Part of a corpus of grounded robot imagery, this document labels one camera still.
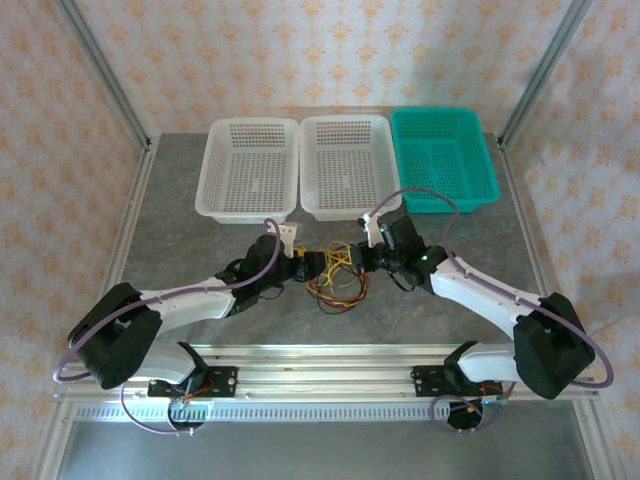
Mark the white perforated plastic basket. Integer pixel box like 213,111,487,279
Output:
298,113,404,222
193,117,301,225

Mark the teal perforated plastic basket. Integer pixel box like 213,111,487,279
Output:
389,106,502,215

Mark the grey metal sheet panel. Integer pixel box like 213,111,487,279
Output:
54,419,596,480

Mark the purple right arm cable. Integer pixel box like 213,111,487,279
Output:
364,187,616,435

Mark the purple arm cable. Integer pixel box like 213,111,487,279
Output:
364,187,616,435
52,217,281,437

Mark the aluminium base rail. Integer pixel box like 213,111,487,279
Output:
52,342,601,401

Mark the aluminium table side rail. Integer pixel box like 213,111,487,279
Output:
497,137,604,480
37,137,161,480

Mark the slotted grey cable duct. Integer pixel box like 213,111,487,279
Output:
74,402,501,424

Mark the aluminium frame post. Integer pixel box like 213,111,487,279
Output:
497,0,596,151
53,0,154,151

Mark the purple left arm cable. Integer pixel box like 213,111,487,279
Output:
52,217,281,437

